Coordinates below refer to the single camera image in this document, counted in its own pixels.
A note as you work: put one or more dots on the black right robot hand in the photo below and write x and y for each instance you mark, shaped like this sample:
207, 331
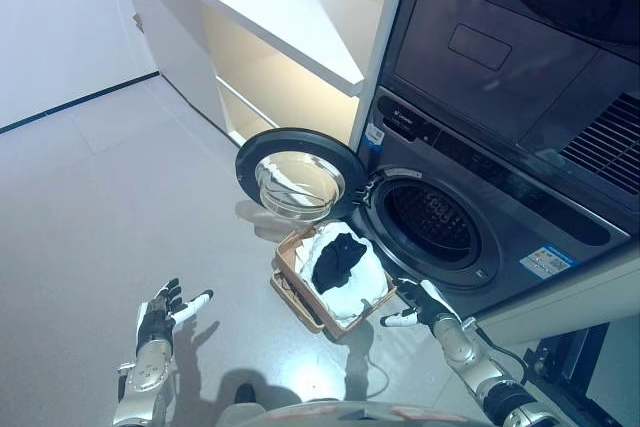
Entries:
427, 303

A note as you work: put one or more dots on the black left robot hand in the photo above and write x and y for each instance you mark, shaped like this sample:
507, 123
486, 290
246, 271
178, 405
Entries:
155, 317

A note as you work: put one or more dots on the black garment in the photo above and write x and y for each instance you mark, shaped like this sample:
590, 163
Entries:
337, 262

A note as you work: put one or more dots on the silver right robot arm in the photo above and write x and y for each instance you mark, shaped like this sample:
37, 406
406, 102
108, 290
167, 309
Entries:
470, 362

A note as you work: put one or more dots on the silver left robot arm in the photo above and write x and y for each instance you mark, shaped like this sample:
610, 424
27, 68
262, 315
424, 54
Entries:
147, 377

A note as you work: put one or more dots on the brown woven laundry basket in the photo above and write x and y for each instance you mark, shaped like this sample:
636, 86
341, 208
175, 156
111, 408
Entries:
300, 292

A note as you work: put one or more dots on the round glass washing machine door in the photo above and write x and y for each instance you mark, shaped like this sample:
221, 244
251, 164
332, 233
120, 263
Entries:
295, 182

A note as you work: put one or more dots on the white garment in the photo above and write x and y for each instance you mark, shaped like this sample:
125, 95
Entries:
365, 287

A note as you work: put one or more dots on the black left robot foot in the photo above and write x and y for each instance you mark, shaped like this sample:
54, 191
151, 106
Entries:
245, 393

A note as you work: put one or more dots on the blue energy label sticker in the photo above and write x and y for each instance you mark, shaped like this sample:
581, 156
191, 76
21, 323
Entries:
547, 260

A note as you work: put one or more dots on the robot torso with red marks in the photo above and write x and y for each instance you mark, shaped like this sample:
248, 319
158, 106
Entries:
360, 414

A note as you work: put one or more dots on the blue white washer sticker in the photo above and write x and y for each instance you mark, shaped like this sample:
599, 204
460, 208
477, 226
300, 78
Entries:
374, 135

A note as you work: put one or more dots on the dark grey tumble dryer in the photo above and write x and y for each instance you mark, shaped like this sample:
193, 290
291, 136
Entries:
480, 37

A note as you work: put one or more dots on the white shelf cabinet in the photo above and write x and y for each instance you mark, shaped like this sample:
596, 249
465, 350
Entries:
260, 12

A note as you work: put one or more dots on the black metal frame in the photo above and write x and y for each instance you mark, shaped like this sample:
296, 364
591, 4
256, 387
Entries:
565, 357

